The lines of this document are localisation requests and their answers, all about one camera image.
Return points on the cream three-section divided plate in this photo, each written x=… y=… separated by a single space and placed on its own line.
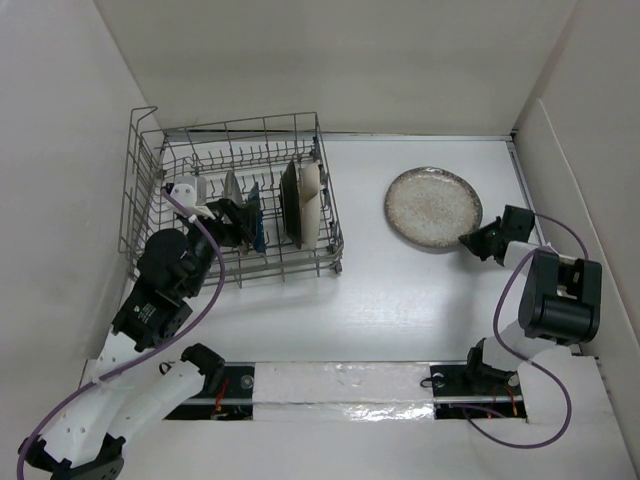
x=310 y=204

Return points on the metal rail bar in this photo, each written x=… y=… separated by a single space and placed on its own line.
x=349 y=397

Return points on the grey plate with deer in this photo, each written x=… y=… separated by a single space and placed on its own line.
x=235 y=200

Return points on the dark blue plate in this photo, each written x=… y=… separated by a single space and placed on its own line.
x=257 y=220

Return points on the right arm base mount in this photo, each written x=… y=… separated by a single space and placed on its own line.
x=450 y=378

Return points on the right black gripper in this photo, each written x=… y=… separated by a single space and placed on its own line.
x=473 y=240

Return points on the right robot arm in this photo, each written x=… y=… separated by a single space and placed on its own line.
x=549 y=300

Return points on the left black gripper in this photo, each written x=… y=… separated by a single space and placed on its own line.
x=234 y=233

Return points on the grey wire dish rack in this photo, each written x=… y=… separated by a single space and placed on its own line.
x=242 y=156

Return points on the speckled beige round plate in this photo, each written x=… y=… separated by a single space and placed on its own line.
x=432 y=208

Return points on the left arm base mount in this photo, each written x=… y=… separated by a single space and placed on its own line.
x=227 y=391

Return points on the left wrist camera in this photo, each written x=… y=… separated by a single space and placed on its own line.
x=191 y=192

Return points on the cream plate with metallic rim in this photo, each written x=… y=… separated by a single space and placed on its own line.
x=290 y=202

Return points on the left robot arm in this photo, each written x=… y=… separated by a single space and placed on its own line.
x=87 y=434

